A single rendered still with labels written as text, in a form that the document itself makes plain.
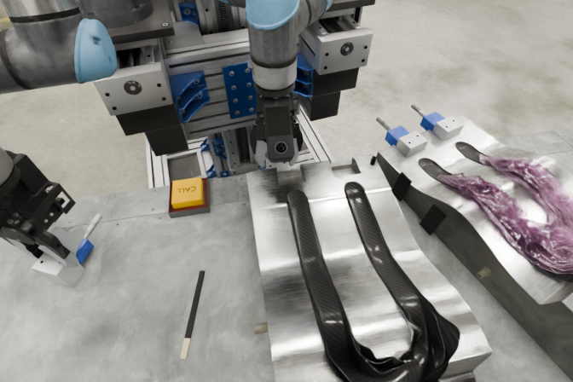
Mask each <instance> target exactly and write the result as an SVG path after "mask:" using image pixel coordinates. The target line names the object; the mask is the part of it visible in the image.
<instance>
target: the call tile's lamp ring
mask: <svg viewBox="0 0 573 382"><path fill-rule="evenodd" d="M202 181H204V196H205V204H204V205H196V206H190V207H184V208H179V209H173V210H172V204H171V196H172V182H171V185H170V199H169V213H172V212H177V211H187V210H193V209H199V208H205V207H208V195H207V177H206V178H202Z"/></svg>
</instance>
